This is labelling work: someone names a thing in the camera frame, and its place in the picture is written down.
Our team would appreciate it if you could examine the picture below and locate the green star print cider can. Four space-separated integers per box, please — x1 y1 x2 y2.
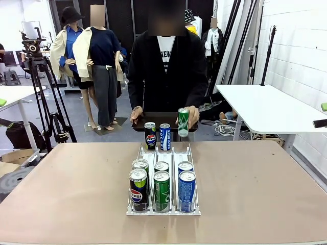
177 107 190 138

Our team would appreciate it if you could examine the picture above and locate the black stand with gray clamp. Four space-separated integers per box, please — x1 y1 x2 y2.
248 5 264 85

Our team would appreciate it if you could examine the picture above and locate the person's left forearm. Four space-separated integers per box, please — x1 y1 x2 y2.
190 81 209 109

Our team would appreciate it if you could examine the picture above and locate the person's left hand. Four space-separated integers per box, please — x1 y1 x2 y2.
175 105 200 130

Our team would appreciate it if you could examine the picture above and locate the mannequin with navy top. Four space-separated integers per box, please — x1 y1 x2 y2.
73 5 124 131

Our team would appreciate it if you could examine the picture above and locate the black step stool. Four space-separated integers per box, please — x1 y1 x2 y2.
3 70 21 87

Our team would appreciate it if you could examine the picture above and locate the white can dispenser rack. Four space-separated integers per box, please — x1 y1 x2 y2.
126 142 202 216

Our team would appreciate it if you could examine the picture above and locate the person's right hand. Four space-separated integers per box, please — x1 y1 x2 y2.
129 106 144 125

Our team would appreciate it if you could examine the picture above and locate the person in black jacket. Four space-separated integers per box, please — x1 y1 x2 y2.
127 0 209 142

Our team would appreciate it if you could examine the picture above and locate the cardboard box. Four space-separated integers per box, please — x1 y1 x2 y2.
0 149 41 168

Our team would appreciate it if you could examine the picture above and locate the black camera tripod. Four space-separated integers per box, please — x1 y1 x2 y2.
27 56 78 154

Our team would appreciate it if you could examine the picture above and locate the mannequin with black hat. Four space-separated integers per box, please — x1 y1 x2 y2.
50 6 100 130

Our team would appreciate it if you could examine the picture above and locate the black Pepsi lime can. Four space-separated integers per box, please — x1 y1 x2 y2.
144 121 157 151
132 158 150 181
129 168 149 213

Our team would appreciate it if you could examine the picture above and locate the gray round weight plate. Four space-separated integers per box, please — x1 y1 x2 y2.
0 165 36 204

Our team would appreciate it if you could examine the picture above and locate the white board on stand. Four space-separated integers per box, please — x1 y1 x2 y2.
21 20 43 39

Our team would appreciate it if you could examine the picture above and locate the blue Pocari Sweat can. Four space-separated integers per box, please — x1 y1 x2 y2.
178 170 197 213
177 161 194 175
159 123 171 152

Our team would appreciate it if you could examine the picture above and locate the person's right forearm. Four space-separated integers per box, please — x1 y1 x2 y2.
127 83 144 110

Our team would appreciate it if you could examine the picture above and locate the dark computer monitor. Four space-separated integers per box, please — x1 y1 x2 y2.
4 51 24 67

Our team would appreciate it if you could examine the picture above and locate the black backpack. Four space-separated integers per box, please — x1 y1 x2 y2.
5 121 47 152

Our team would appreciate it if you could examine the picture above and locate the white coiled floor cable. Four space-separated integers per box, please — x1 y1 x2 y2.
214 119 237 137

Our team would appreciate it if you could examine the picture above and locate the mannequin with yellow garment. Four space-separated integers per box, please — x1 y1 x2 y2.
184 9 203 36

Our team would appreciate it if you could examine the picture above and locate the green soda can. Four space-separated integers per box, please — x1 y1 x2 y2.
154 161 170 175
153 170 171 213

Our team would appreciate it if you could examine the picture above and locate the gray mannequin base plate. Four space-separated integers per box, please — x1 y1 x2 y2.
84 116 128 136

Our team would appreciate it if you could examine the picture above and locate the dark brown serving tray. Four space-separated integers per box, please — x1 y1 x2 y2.
131 111 199 133

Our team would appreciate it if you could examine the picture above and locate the mannequin with white jacket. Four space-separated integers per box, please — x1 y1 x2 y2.
204 17 225 79

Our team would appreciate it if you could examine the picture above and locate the black light stand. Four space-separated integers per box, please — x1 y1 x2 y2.
260 24 278 87

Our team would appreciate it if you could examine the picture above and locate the person seated on floor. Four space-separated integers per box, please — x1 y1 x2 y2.
198 92 239 126

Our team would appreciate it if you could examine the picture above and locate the large white table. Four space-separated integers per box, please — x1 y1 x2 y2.
216 84 327 155

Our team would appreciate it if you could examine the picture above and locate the bystander in black shirt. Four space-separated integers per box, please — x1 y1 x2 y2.
0 43 6 75

